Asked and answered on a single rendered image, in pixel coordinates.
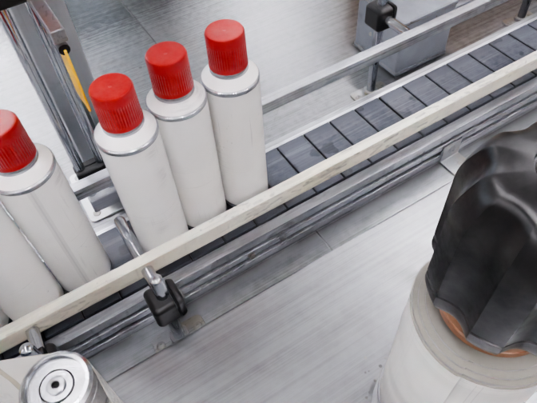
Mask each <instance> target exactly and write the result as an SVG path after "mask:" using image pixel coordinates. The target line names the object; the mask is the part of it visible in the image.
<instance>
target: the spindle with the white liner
mask: <svg viewBox="0 0 537 403"><path fill-rule="evenodd" d="M432 248H433V251H434V252H433V255H432V259H431V260H430V261H429V262H428V263H426V264H425V265H424V266H423V267H422V268H421V270H420V271H419V272H418V274H417V275H416V277H415V279H414V282H413V283H412V288H411V292H410V295H409V298H408V302H407V304H406V306H405V308H404V311H403V314H402V318H401V320H400V325H399V328H398V330H397V333H396V336H395V339H394V341H393V343H392V348H391V352H390V354H389V357H388V359H387V362H386V364H385V366H384V367H383V370H382V372H381V374H380V378H379V379H378V381H377V383H376V386H375V388H374V391H373V395H372V403H524V402H525V401H526V400H528V399H529V398H530V397H531V396H532V395H533V394H534V393H535V391H536V390H537V122H535V123H533V124H532V125H530V126H529V127H528V128H526V129H525V130H518V131H509V132H502V133H499V134H496V135H495V136H494V137H492V138H490V139H488V140H487V141H485V143H483V144H482V145H481V146H479V147H478V148H477V149H475V150H474V151H473V152H472V153H471V154H470V155H469V156H468V157H467V158H466V159H465V160H464V161H463V163H462V164H461V166H460V167H459V168H458V170H457V171H456V173H455V176H454V178H453V181H452V184H451V188H450V190H449V193H448V195H447V199H446V202H445V204H444V208H443V210H442V213H441V215H440V219H439V222H438V224H437V227H436V231H435V234H434V236H433V239H432Z"/></svg>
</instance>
